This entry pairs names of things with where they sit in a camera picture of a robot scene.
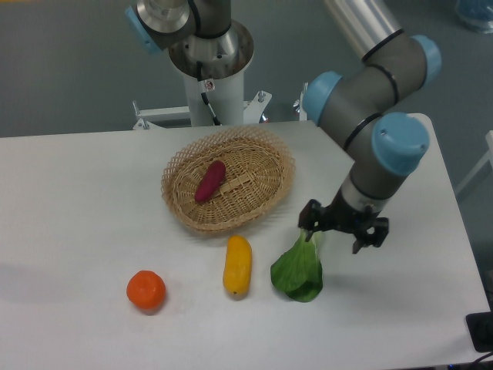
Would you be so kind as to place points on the blue object on floor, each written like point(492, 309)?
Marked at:
point(475, 14)

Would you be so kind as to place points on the orange tangerine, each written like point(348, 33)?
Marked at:
point(146, 290)

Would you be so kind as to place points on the purple sweet potato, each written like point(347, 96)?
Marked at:
point(211, 181)

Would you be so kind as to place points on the white frame at right edge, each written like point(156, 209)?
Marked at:
point(477, 173)

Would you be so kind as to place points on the green bok choy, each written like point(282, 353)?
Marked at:
point(298, 272)

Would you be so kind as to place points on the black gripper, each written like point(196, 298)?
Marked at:
point(339, 215)

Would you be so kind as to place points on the yellow mango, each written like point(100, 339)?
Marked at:
point(238, 266)

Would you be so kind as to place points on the white table clamp bracket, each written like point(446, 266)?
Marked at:
point(298, 105)

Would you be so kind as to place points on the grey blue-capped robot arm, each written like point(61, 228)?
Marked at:
point(212, 51)

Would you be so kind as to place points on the black device at table edge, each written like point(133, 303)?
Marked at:
point(480, 330)

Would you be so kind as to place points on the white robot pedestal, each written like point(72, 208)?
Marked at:
point(209, 102)

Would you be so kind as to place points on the woven wicker basket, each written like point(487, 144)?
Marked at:
point(259, 174)

